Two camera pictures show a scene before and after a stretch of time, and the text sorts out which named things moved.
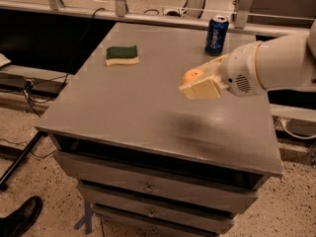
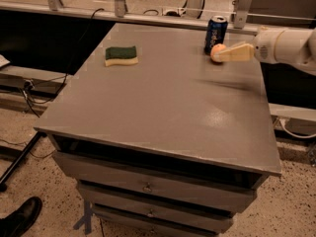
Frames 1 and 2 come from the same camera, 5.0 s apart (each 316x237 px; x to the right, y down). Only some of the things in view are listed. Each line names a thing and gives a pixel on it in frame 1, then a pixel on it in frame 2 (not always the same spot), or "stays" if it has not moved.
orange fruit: x=191 y=75 → x=216 y=50
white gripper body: x=239 y=70 → x=265 y=45
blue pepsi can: x=216 y=35 stays
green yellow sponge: x=121 y=55 stays
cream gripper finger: x=213 y=66 → x=238 y=44
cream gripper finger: x=207 y=88 → x=245 y=52
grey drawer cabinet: x=148 y=162 stays
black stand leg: x=8 y=175 stays
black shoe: x=17 y=223 stays
